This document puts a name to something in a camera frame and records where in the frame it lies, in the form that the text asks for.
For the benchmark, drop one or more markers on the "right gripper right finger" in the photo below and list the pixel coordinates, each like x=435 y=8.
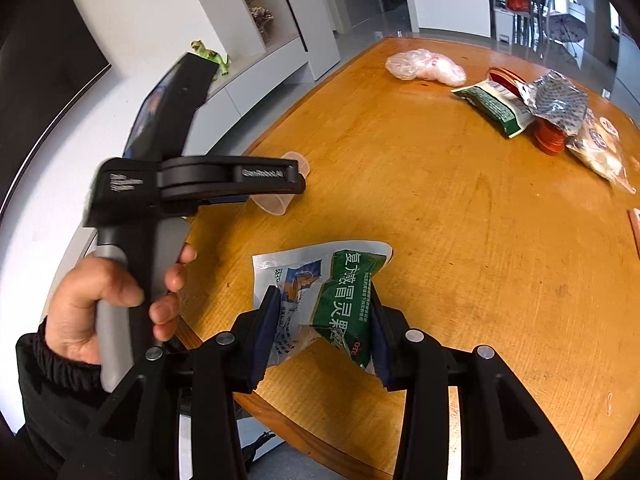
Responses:
x=473 y=395

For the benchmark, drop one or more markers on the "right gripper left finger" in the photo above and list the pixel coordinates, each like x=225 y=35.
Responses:
x=135 y=434

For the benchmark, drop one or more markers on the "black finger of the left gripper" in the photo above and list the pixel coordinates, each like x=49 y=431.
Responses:
x=165 y=117

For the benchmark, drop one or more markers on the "green white medicine packet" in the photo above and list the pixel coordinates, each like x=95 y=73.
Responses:
x=326 y=292

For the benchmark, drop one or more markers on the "orange round lid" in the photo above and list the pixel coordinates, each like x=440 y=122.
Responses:
x=549 y=138

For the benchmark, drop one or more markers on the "black sleeve left forearm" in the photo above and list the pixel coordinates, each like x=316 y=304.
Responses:
x=60 y=399

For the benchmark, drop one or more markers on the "person's left hand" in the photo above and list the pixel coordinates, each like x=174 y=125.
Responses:
x=71 y=320

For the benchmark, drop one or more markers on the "white low cabinet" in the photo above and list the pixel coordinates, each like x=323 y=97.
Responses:
x=232 y=97

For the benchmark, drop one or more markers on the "green dinosaur toy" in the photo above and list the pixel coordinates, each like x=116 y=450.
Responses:
x=201 y=50

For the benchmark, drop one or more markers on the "clear plastic cup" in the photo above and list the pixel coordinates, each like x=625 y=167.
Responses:
x=277 y=204

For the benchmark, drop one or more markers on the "white shelf unit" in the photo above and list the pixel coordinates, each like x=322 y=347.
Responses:
x=286 y=32

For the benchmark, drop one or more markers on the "crumpled clear plastic bag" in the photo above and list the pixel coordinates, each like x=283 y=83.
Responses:
x=426 y=65

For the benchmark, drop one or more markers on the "bread in clear bag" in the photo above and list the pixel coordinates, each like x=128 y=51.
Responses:
x=597 y=145

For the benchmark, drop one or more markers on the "green snack packet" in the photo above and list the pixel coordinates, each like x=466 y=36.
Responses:
x=499 y=105

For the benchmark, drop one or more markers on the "silver crumpled wrapper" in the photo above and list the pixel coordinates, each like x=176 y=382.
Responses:
x=557 y=100

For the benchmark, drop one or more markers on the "red striped flat package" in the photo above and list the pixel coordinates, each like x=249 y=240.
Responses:
x=506 y=78

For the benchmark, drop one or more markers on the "dining chairs background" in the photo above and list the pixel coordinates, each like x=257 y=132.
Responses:
x=537 y=25

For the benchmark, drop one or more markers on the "black cable tie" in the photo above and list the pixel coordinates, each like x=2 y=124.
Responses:
x=249 y=451

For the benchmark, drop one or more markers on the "black wall television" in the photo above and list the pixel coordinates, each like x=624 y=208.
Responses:
x=49 y=60

